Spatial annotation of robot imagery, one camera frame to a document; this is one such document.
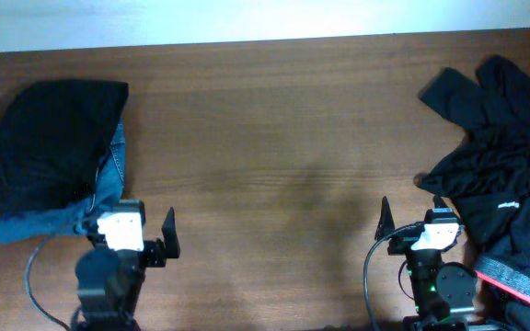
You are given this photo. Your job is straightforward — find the blue denim jeans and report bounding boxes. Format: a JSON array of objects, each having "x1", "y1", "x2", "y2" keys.
[{"x1": 0, "y1": 120, "x2": 126, "y2": 245}]

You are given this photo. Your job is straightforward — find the black trousers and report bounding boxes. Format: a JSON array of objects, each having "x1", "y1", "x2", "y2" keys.
[{"x1": 0, "y1": 79, "x2": 129, "y2": 214}]

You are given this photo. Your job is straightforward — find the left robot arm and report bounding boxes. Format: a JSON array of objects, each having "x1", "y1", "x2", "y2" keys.
[{"x1": 70, "y1": 200, "x2": 180, "y2": 331}]

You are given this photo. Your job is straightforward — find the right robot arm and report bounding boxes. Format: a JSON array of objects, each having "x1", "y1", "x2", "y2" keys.
[{"x1": 374, "y1": 196, "x2": 477, "y2": 330}]

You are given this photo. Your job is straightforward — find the black clothes pile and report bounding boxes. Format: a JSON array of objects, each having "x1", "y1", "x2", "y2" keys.
[{"x1": 414, "y1": 53, "x2": 530, "y2": 331}]

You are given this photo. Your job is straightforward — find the grey red-trimmed garment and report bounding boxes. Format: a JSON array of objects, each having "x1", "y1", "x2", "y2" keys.
[{"x1": 474, "y1": 257, "x2": 530, "y2": 304}]

